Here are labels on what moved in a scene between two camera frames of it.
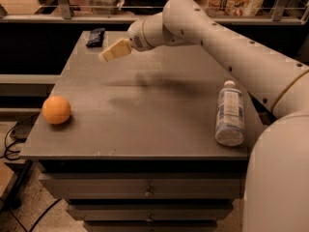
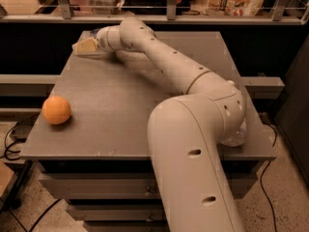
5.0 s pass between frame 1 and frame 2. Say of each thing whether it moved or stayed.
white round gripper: moved
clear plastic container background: stayed
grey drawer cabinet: stayed
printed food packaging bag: stayed
